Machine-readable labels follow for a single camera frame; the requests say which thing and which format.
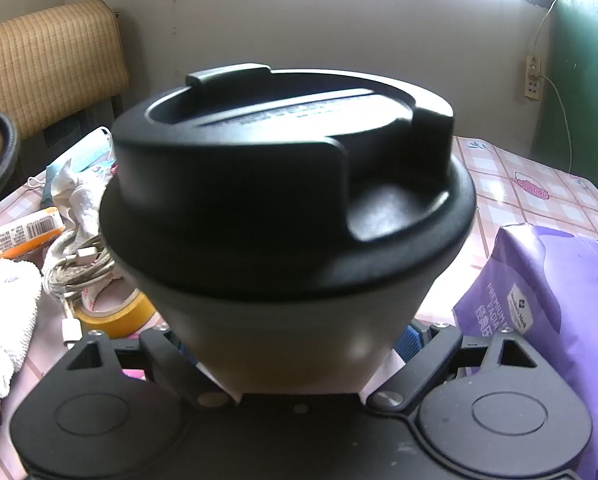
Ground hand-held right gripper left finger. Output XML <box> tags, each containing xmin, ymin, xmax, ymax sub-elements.
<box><xmin>66</xmin><ymin>329</ymin><xmax>230</xmax><ymax>408</ymax></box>

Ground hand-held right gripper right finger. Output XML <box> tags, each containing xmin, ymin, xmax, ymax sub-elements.
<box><xmin>368</xmin><ymin>322</ymin><xmax>540</xmax><ymax>413</ymax></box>

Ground yellow tape roll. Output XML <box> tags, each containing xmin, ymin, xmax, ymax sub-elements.
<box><xmin>74</xmin><ymin>287</ymin><xmax>156</xmax><ymax>342</ymax></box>

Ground white charging cable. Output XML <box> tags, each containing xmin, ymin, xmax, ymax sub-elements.
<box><xmin>41</xmin><ymin>232</ymin><xmax>118</xmax><ymax>352</ymax></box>

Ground crumpled white plastic bag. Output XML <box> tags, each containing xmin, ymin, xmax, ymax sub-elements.
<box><xmin>0</xmin><ymin>257</ymin><xmax>43</xmax><ymax>397</ymax></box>

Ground white crumpled cloth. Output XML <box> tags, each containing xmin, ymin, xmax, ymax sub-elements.
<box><xmin>50</xmin><ymin>157</ymin><xmax>114</xmax><ymax>242</ymax></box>

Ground white and orange packet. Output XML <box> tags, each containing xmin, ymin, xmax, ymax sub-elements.
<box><xmin>0</xmin><ymin>207</ymin><xmax>64</xmax><ymax>262</ymax></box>

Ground pink checked tablecloth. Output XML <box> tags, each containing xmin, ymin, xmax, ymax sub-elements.
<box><xmin>0</xmin><ymin>135</ymin><xmax>598</xmax><ymax>411</ymax></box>

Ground blue face mask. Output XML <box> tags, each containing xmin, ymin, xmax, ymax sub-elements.
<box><xmin>46</xmin><ymin>127</ymin><xmax>116</xmax><ymax>177</ymax></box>

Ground wicker chair back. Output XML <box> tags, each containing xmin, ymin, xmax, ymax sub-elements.
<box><xmin>0</xmin><ymin>0</ymin><xmax>130</xmax><ymax>173</ymax></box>

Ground green door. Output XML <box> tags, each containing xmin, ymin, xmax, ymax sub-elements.
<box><xmin>532</xmin><ymin>0</ymin><xmax>598</xmax><ymax>183</ymax></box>

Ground white wall wire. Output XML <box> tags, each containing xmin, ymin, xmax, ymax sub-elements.
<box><xmin>533</xmin><ymin>0</ymin><xmax>576</xmax><ymax>177</ymax></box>

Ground wall socket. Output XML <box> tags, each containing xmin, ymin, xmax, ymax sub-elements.
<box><xmin>523</xmin><ymin>55</ymin><xmax>543</xmax><ymax>100</ymax></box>

